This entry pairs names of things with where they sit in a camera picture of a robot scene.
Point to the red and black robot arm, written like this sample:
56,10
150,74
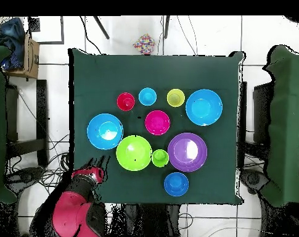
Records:
70,217

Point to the green bowl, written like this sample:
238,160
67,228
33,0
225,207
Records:
134,152

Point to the large light blue bowl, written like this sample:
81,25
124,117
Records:
204,107
104,131

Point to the green cup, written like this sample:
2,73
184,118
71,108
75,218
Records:
160,158

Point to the red cup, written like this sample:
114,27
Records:
125,101

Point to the pink bowl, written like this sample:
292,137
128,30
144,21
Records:
157,122

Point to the small dark blue bowl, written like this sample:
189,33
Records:
176,184

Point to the purple bowl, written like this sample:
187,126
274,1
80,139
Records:
178,153

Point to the black stool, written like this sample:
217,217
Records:
42,111
261,113

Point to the light blue cup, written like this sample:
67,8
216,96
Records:
147,96

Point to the yellow cup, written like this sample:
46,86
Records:
175,98

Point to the dark green tablecloth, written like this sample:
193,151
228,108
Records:
151,74

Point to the cardboard box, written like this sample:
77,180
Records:
30,61

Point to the colourful patterned box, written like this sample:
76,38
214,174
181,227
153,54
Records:
144,44

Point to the black tripod leg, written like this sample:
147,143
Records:
101,28
167,27

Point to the blue denim cloth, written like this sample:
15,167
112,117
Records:
11,34

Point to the grey pedestal foot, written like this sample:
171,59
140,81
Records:
23,175
252,179

